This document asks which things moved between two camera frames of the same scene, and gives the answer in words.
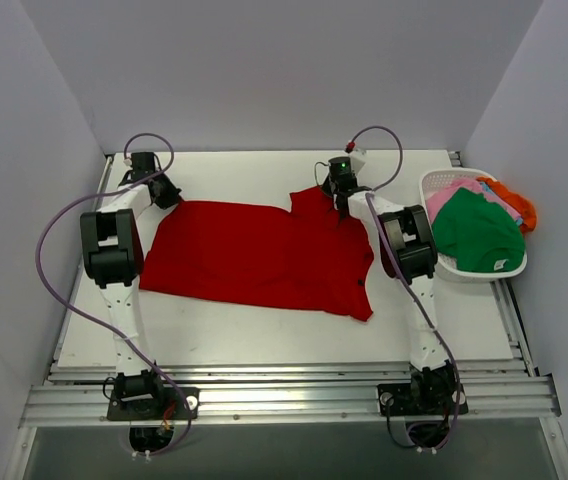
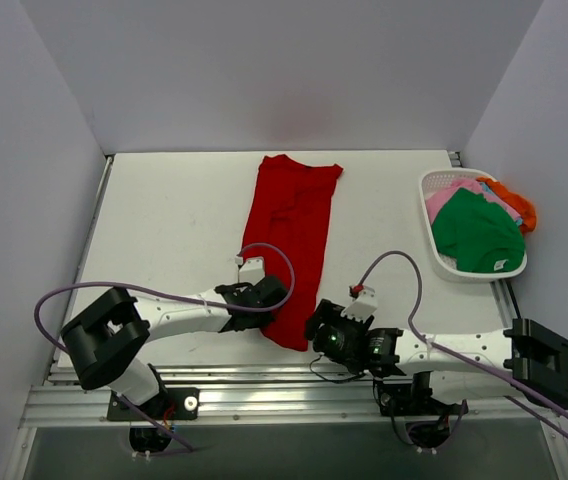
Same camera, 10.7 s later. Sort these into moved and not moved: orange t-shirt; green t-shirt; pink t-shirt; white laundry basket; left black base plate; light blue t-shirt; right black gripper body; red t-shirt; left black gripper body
Moved: right black gripper body; red t-shirt; left black gripper body
Not moved: orange t-shirt; pink t-shirt; light blue t-shirt; white laundry basket; left black base plate; green t-shirt
